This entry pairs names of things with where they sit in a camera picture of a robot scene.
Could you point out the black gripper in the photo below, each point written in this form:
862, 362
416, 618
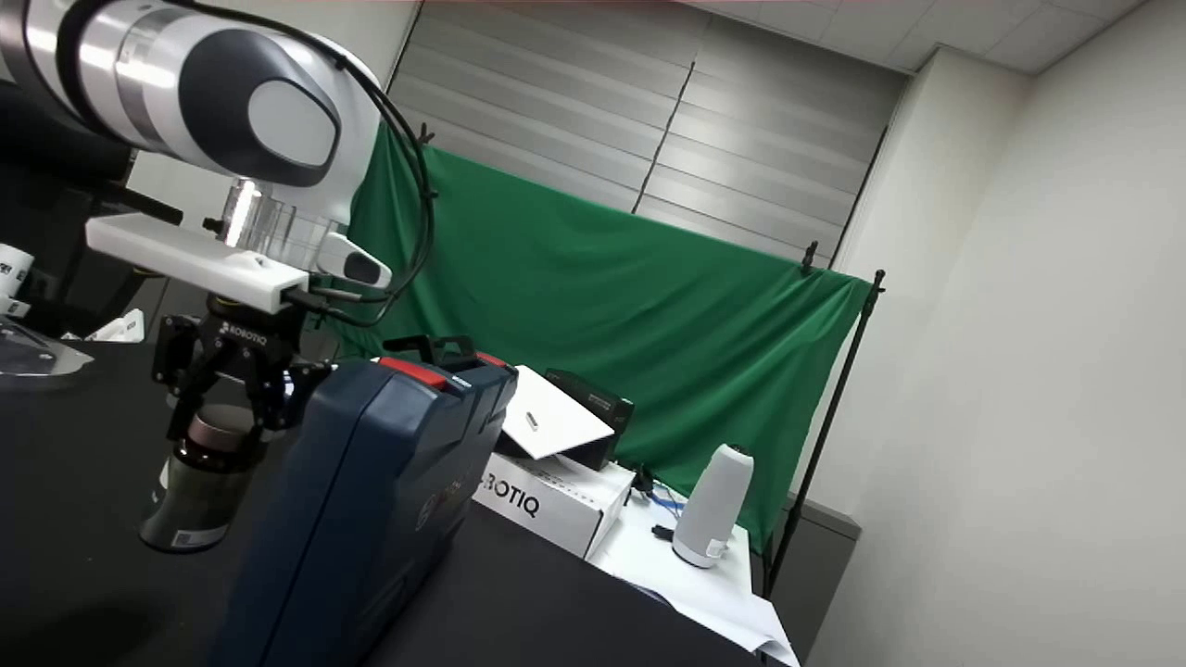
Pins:
258, 349

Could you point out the white paper sheet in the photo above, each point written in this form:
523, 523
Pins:
541, 420

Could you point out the white plastic bottle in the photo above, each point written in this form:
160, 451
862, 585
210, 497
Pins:
714, 510

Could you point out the black backdrop stand pole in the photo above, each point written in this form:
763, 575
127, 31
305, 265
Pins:
840, 383

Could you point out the white Robotiq cardboard box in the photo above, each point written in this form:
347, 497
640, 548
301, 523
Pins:
556, 497

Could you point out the clear plastic container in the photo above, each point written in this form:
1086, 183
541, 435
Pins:
36, 357

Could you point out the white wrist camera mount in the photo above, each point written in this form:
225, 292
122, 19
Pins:
267, 270

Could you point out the black office chair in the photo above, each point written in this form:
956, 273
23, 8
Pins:
54, 179

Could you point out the green backdrop cloth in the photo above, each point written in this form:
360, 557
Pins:
710, 344

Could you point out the dark green bottle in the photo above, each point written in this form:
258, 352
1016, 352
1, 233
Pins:
200, 483

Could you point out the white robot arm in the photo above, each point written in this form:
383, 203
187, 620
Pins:
279, 110

